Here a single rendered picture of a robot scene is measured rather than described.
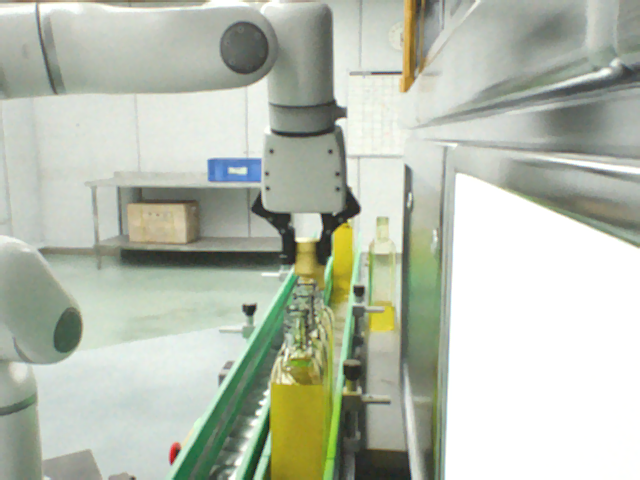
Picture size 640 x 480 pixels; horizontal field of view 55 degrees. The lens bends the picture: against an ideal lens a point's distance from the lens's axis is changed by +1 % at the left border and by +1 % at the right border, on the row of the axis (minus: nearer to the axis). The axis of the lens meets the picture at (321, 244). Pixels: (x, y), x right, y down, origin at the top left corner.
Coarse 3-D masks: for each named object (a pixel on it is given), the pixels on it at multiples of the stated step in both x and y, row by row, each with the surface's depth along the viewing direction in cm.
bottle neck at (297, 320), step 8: (296, 304) 66; (304, 304) 66; (288, 312) 64; (296, 312) 64; (304, 312) 64; (288, 320) 64; (296, 320) 64; (304, 320) 64; (288, 328) 64; (296, 328) 64; (304, 328) 64; (288, 336) 65; (296, 336) 64; (304, 336) 64; (288, 344) 65; (296, 344) 64; (304, 344) 65; (288, 352) 65; (296, 352) 64; (304, 352) 65
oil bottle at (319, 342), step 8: (312, 336) 70; (320, 336) 71; (312, 344) 69; (320, 344) 70; (328, 344) 73; (320, 352) 69; (328, 352) 72; (328, 360) 73; (328, 368) 73; (328, 376) 73; (328, 384) 73; (328, 392) 73; (328, 400) 74; (328, 408) 74; (328, 416) 74; (328, 424) 74; (328, 432) 74; (328, 440) 75
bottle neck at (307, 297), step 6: (294, 294) 70; (300, 294) 72; (306, 294) 72; (312, 294) 70; (294, 300) 70; (300, 300) 69; (306, 300) 69; (312, 300) 70; (312, 306) 70; (312, 312) 70; (312, 318) 70; (312, 324) 70; (312, 330) 70
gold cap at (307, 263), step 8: (296, 240) 75; (304, 240) 74; (312, 240) 74; (296, 248) 75; (304, 248) 74; (312, 248) 74; (296, 256) 75; (304, 256) 74; (312, 256) 74; (296, 264) 75; (304, 264) 74; (312, 264) 74; (320, 264) 75; (296, 272) 75; (304, 272) 74; (312, 272) 74; (320, 272) 75
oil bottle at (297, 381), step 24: (288, 360) 64; (312, 360) 64; (288, 384) 64; (312, 384) 63; (288, 408) 64; (312, 408) 64; (288, 432) 65; (312, 432) 64; (288, 456) 65; (312, 456) 65
